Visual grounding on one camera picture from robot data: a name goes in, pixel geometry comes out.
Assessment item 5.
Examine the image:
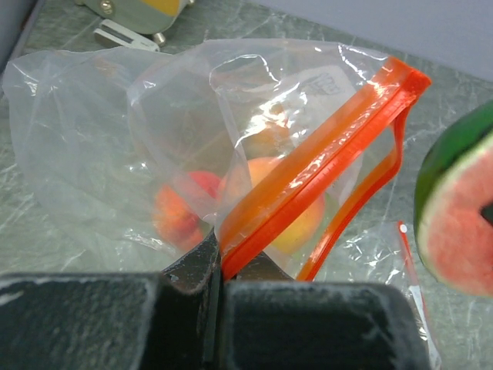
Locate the round cream drawer box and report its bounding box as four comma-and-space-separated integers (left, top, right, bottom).
75, 0, 195, 50

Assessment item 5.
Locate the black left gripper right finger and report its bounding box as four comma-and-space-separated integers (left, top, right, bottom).
234, 252, 293, 283

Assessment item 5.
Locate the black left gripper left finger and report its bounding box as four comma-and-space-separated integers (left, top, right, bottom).
159, 232, 222, 369

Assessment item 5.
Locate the toy peach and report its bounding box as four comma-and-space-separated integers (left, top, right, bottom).
153, 185, 203, 253
219, 156, 327, 255

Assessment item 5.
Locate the toy watermelon slice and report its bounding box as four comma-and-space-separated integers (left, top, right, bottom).
414, 102, 492, 297

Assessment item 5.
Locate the red toy tomato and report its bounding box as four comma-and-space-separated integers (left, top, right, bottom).
186, 170, 221, 203

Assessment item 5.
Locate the small white metal bracket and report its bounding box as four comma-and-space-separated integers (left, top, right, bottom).
93, 19, 159, 52

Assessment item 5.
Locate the clear bag orange zipper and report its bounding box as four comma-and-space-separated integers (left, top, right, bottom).
2, 39, 431, 281

